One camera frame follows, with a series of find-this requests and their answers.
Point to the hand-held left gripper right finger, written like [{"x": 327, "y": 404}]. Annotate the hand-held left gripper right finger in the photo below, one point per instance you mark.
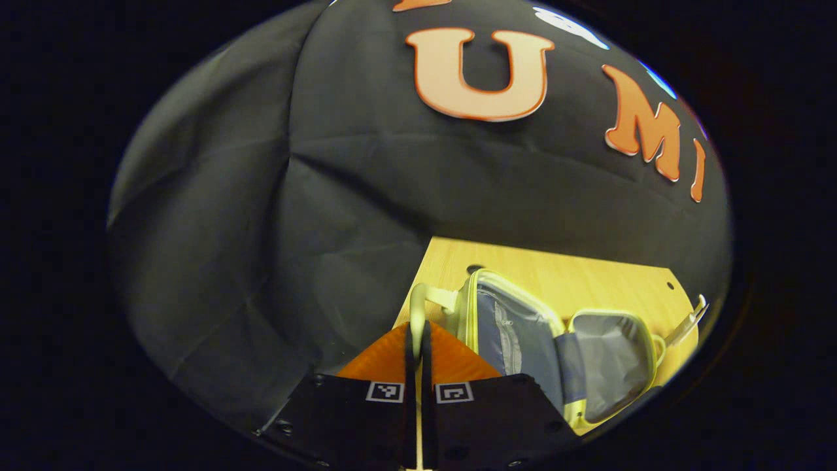
[{"x": 490, "y": 425}]

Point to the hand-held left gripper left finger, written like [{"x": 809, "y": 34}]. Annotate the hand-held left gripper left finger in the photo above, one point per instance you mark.
[{"x": 353, "y": 425}]

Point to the pale yellow-green suitcase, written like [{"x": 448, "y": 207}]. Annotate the pale yellow-green suitcase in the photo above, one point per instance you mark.
[{"x": 516, "y": 327}]

